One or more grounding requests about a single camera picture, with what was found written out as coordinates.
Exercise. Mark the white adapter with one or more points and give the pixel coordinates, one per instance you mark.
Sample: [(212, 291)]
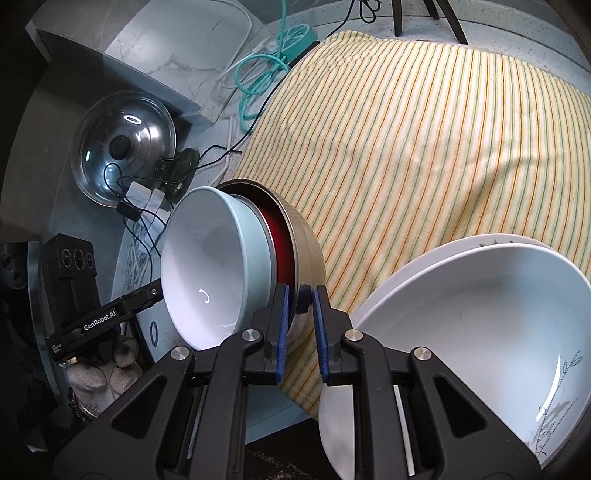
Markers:
[(145, 198)]

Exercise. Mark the black clip mount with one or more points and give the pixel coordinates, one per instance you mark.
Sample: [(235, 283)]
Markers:
[(180, 168)]

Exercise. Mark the teal power strip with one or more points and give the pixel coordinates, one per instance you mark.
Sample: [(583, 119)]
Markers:
[(298, 39)]

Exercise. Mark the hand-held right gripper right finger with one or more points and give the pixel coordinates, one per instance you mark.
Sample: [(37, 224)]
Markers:
[(321, 341)]

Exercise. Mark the small pale green bowl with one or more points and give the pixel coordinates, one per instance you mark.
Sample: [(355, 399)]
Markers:
[(207, 258)]

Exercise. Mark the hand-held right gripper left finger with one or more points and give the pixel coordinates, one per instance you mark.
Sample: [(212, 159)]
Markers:
[(282, 332)]

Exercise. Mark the person's left hand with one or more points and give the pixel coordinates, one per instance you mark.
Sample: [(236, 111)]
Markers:
[(106, 374)]

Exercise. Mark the large stainless steel bowl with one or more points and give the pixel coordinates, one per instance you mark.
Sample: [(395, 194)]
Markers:
[(309, 258)]

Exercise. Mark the white plate grey leaf print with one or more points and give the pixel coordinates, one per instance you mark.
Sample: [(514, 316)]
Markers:
[(461, 323)]

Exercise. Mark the yellow striped cloth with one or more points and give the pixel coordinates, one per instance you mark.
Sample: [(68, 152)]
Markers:
[(415, 138)]

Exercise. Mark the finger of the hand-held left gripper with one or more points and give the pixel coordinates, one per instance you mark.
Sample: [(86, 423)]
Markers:
[(141, 297)]

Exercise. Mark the red steel bowl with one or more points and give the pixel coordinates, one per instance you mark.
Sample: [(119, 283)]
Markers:
[(277, 244)]

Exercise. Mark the black tripod legs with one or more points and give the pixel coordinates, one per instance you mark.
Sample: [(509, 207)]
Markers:
[(443, 14)]

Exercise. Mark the glass pot lid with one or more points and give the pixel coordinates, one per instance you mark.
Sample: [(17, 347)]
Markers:
[(138, 138)]

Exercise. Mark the plain white plate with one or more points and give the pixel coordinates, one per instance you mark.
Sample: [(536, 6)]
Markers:
[(406, 267)]

